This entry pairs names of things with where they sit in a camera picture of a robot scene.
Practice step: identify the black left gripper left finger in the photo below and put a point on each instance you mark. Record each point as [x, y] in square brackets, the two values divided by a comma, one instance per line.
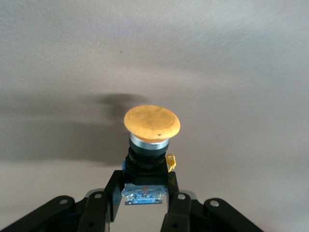
[96, 210]

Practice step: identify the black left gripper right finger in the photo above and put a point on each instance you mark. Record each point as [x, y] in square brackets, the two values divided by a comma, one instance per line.
[178, 212]

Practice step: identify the brown table mat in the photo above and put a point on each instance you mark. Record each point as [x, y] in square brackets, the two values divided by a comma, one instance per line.
[72, 48]

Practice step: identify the yellow mushroom push button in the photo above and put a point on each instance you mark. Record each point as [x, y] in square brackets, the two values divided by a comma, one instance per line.
[152, 120]

